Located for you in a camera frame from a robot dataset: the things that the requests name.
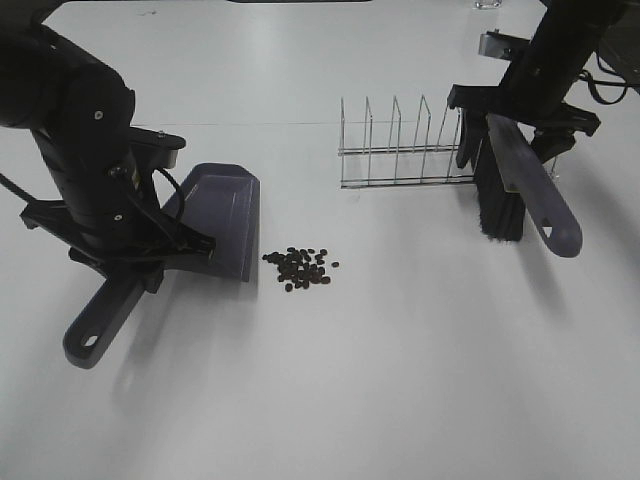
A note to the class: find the chrome wire rack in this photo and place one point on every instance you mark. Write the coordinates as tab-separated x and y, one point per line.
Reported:
418	150

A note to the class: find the purple brush with black bristles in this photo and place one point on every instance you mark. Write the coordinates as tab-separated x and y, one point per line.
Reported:
511	182

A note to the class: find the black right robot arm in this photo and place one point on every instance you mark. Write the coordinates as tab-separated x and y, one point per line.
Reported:
577	21

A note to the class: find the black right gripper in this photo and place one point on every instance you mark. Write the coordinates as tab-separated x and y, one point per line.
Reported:
532	91

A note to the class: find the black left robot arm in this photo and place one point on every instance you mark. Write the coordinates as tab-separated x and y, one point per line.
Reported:
79	113

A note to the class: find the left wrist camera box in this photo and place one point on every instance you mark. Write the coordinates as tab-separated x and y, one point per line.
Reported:
155	148

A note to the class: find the pile of coffee beans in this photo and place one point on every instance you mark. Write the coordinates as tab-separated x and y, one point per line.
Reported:
300	268

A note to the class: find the clear glass at table edge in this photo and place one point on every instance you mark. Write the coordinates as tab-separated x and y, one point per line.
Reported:
487	4

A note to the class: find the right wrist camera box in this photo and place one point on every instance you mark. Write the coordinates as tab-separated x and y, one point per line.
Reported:
497	45

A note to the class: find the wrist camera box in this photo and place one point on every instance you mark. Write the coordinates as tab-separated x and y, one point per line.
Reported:
497	45
155	148

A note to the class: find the purple plastic dustpan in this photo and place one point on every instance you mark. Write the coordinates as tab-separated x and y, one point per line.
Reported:
222	202

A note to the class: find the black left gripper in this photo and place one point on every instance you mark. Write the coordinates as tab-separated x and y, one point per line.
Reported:
108	210

